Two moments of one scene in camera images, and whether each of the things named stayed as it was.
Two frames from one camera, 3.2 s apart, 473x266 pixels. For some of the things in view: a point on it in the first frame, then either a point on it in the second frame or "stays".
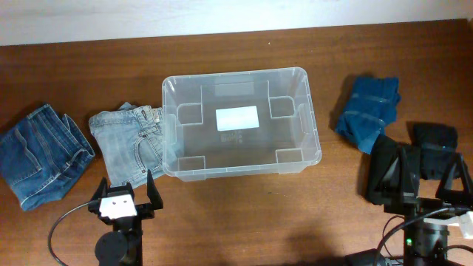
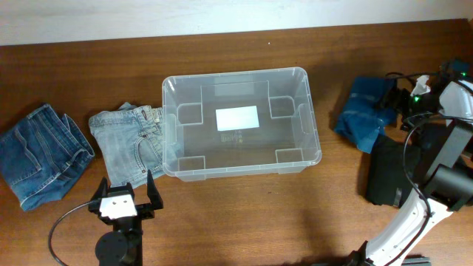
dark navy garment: x=435 y=142 stays
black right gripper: x=422 y=205 -> x=401 y=96
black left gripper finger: x=153 y=192 stays
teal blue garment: x=373 y=105 stays
